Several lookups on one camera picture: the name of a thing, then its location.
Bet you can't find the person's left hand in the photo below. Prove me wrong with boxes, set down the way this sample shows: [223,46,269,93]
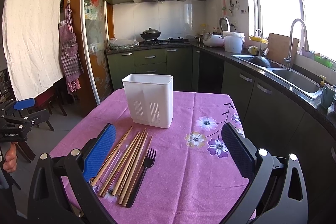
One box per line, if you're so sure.
[3,143,17,173]

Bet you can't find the glass sliding door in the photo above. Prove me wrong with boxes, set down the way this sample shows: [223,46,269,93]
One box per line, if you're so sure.
[80,0,112,105]

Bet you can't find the plastic bag on counter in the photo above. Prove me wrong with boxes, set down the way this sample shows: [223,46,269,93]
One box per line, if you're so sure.
[108,38,139,50]

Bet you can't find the pink checkered apron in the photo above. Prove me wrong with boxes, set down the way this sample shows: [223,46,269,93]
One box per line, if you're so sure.
[59,0,84,94]

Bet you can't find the white rice cooker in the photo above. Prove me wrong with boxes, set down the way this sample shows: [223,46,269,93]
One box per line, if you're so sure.
[203,32,224,47]

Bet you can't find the black wok with lid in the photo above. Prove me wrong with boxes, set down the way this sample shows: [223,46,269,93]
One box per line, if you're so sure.
[141,27,161,40]

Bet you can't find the white plastic bucket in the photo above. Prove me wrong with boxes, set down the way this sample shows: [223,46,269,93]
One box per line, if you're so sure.
[223,31,245,53]

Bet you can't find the wooden cutting board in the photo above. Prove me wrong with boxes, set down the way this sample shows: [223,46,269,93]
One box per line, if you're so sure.
[266,33,290,65]

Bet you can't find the small steel faucet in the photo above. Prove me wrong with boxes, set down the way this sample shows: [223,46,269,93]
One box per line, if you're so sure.
[255,28,263,56]

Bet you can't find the green lower cabinets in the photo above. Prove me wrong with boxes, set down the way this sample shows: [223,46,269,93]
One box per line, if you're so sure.
[107,46,335,223]

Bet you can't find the white plastic utensil holder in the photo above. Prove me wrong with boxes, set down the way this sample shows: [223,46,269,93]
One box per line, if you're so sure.
[122,73,173,129]

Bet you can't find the white hanging cloth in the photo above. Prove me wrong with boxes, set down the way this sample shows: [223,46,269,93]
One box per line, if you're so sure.
[2,0,63,101]

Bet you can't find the pink floral tablecloth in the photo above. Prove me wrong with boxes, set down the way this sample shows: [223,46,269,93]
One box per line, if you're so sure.
[49,88,257,224]

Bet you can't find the wooden chopstick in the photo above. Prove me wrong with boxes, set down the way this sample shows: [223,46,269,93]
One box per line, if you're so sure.
[99,132,141,197]
[121,135,153,207]
[99,129,146,197]
[91,126,133,186]
[118,130,148,205]
[112,129,145,196]

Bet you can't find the steel kitchen faucet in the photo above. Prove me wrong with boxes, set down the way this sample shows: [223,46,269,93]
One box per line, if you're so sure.
[284,18,310,70]

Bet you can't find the stainless steel double sink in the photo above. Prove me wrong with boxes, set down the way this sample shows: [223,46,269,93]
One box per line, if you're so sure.
[232,55,322,100]

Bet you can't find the black plastic fork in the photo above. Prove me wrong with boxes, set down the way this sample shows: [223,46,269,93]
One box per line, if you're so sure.
[126,149,157,208]

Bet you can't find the black gas stove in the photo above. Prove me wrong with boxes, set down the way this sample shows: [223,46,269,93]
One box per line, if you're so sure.
[139,37,189,46]

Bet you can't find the green tray on windowsill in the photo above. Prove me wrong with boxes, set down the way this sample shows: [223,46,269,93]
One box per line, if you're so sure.
[314,54,333,68]

